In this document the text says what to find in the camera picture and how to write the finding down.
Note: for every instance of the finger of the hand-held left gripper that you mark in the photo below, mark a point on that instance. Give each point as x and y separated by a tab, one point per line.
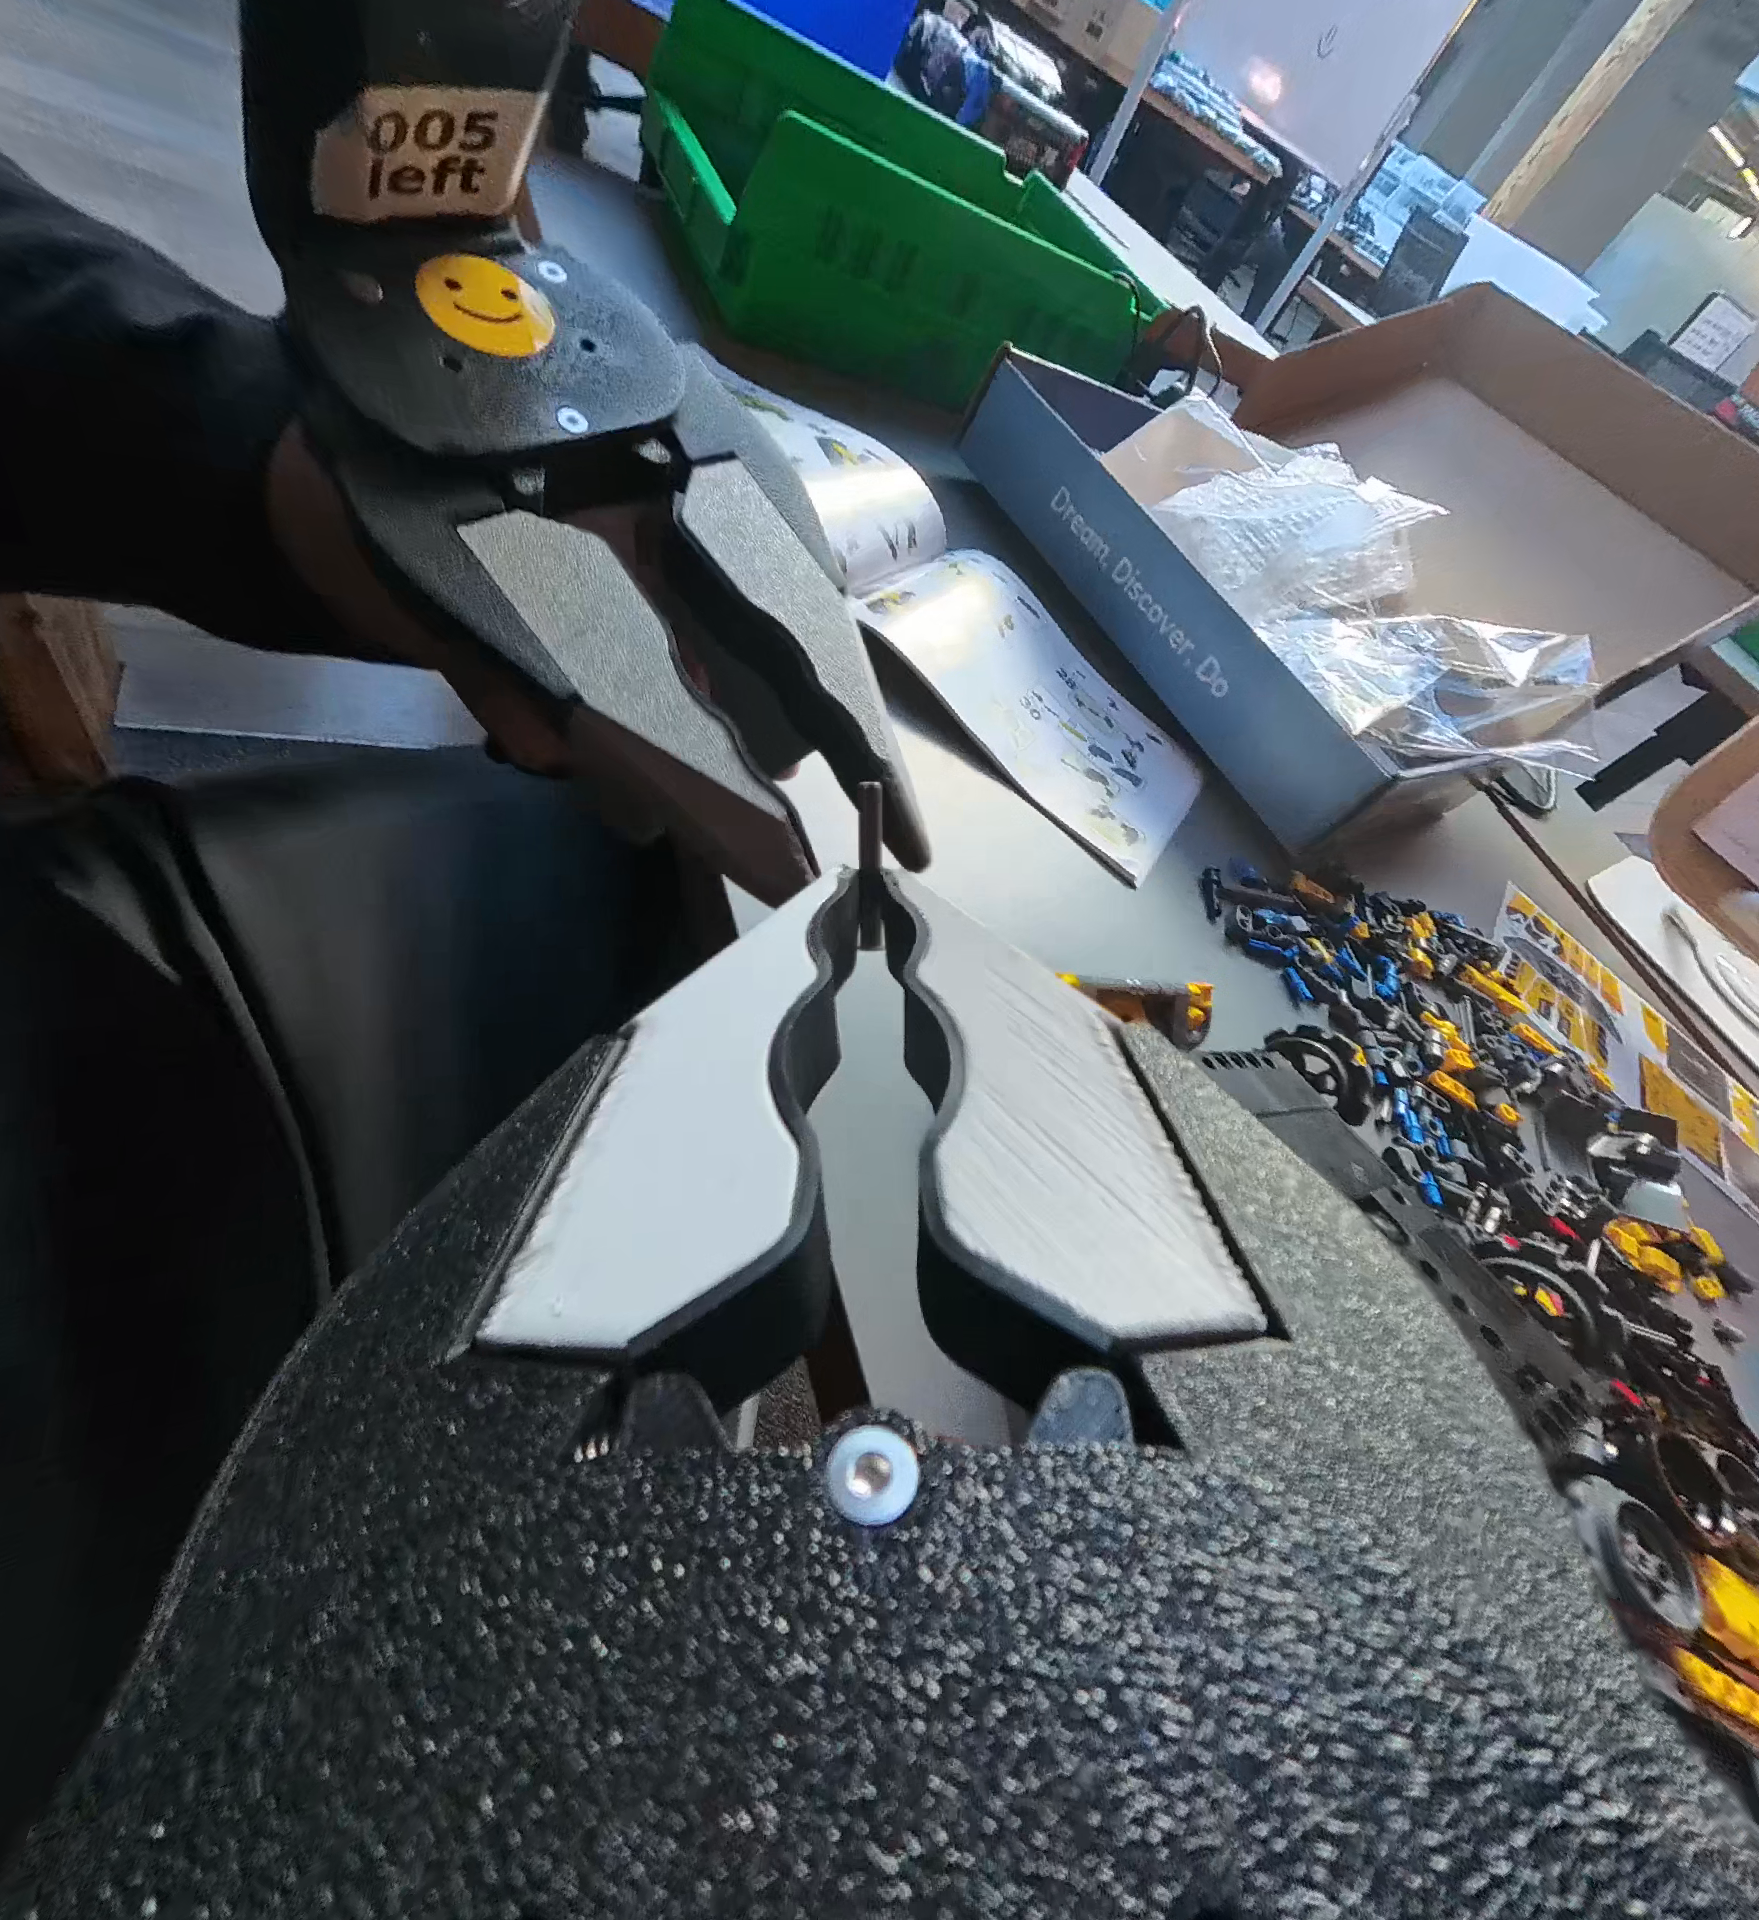
610	659
790	600

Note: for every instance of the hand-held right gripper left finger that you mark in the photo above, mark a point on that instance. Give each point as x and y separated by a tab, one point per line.
654	1185

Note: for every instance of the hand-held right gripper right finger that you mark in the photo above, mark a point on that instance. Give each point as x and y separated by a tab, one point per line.
1091	1185

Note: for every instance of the yellow toy vehicle model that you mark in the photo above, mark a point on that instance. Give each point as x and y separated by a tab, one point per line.
1330	1141

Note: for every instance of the small black pin connector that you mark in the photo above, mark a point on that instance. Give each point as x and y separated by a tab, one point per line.
870	855

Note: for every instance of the person's left forearm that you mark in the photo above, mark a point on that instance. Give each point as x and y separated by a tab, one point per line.
69	376

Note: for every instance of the grey desk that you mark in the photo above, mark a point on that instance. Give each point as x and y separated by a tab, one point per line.
1030	917

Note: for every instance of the instruction booklet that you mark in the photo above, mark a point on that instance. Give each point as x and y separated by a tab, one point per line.
999	677

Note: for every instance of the person's dark jeans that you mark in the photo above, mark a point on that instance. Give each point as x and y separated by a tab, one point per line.
414	931

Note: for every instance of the green plastic bin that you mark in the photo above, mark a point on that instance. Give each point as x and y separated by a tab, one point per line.
894	255
759	61

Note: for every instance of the blue cardboard box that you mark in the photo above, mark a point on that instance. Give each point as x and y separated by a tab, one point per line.
1164	646

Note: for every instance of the pile of small building pieces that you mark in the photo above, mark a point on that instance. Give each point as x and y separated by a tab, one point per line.
1493	1080

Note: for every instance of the clear plastic bag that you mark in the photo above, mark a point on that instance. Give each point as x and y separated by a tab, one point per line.
1344	569

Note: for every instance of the yellow sticker sheet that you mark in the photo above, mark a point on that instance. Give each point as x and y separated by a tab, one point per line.
1690	1109

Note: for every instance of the white flat tray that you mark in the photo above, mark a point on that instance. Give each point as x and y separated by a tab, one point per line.
1720	961

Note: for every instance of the brown cardboard box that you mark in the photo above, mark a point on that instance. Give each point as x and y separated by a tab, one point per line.
1540	495

